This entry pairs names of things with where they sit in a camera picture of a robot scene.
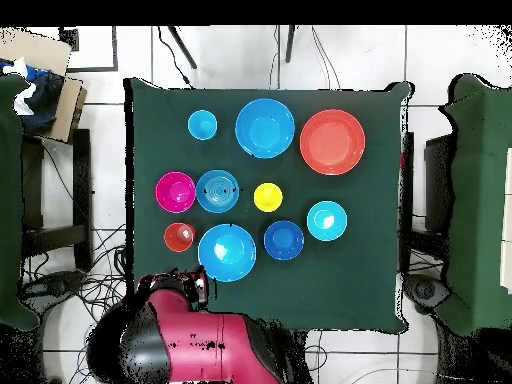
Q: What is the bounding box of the green cloth side table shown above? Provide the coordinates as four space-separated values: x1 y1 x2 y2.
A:
0 73 41 331
439 73 512 337

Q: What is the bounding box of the black cable tangle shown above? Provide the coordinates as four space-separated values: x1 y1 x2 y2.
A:
23 223 129 384

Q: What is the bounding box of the black box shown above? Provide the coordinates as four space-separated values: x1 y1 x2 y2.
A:
424 133 455 233

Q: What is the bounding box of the blue flat-bottomed ringed bowl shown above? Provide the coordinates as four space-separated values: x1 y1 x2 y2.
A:
195 168 240 214

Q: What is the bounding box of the blue and white cloth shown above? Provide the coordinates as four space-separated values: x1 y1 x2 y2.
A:
0 57 65 137

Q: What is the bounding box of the large orange plastic bowl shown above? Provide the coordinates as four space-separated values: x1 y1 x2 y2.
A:
299 108 367 177

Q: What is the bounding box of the black equipment base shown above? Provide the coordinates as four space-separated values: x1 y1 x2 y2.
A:
403 273 451 315
19 269 87 309

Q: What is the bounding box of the dark blue plastic bowl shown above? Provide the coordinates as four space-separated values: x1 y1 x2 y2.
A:
262 219 306 262

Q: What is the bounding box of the black tripod leg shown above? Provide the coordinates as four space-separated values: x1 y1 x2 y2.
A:
284 25 296 64
167 25 198 70

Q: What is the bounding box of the large blue plastic bowl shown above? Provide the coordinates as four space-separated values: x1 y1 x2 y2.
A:
196 222 258 284
234 97 296 160

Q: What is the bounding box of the yellow plastic cup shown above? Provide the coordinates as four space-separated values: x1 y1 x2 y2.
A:
252 182 284 214

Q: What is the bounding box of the pink plastic bowl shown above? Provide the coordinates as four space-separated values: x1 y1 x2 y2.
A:
154 170 197 214

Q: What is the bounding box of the dark green tablecloth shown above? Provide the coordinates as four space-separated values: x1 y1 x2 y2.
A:
124 77 413 335

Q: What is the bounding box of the small cyan plastic bowl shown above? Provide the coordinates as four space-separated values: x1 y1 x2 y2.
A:
306 200 349 243

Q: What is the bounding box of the black stool frame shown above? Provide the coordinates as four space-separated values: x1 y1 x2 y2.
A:
21 127 93 273

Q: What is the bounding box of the orange plastic cup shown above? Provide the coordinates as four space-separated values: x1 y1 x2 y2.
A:
163 222 197 254

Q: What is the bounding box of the light blue plastic cup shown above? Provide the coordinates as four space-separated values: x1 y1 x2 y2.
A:
186 109 219 142

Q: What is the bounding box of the black floor frame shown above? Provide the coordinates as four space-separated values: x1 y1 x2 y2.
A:
59 25 119 74

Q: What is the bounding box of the brown cardboard box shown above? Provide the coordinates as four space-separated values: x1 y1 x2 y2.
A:
0 29 88 143

